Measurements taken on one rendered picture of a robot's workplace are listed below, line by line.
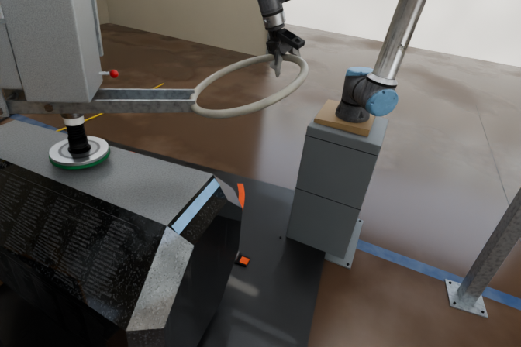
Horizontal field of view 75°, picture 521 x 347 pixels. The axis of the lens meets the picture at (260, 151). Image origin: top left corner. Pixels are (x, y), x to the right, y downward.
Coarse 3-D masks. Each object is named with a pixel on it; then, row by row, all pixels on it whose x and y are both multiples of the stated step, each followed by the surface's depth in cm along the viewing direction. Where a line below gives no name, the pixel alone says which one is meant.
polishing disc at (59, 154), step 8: (88, 136) 144; (56, 144) 137; (64, 144) 137; (96, 144) 140; (104, 144) 140; (56, 152) 132; (64, 152) 133; (88, 152) 134; (96, 152) 135; (104, 152) 136; (56, 160) 127; (64, 160) 128; (72, 160) 128; (80, 160) 129; (88, 160) 129; (96, 160) 132
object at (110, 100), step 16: (16, 96) 124; (96, 96) 131; (112, 96) 132; (128, 96) 133; (144, 96) 134; (160, 96) 136; (176, 96) 137; (0, 112) 114; (16, 112) 118; (32, 112) 119; (48, 112) 120; (64, 112) 121; (80, 112) 122; (96, 112) 123; (112, 112) 124; (128, 112) 125; (144, 112) 127; (160, 112) 128
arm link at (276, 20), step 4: (284, 12) 134; (272, 16) 131; (276, 16) 131; (280, 16) 132; (284, 16) 134; (264, 20) 133; (268, 20) 133; (272, 20) 132; (276, 20) 132; (280, 20) 133; (284, 20) 134; (264, 24) 136; (268, 24) 134; (272, 24) 133; (276, 24) 133; (280, 24) 133
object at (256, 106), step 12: (252, 60) 151; (264, 60) 150; (288, 60) 142; (300, 60) 132; (216, 72) 150; (228, 72) 152; (300, 72) 124; (204, 84) 145; (288, 84) 118; (300, 84) 120; (192, 96) 135; (276, 96) 114; (192, 108) 127; (204, 108) 122; (240, 108) 114; (252, 108) 113
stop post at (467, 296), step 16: (512, 208) 166; (512, 224) 166; (496, 240) 174; (512, 240) 170; (480, 256) 186; (496, 256) 177; (480, 272) 184; (448, 288) 204; (464, 288) 195; (480, 288) 189; (464, 304) 195; (480, 304) 196
